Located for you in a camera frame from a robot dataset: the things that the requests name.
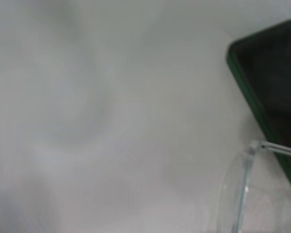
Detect clear transparent glasses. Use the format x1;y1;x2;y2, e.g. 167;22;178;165
215;140;291;233

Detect green glasses case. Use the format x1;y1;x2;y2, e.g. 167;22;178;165
226;18;291;202

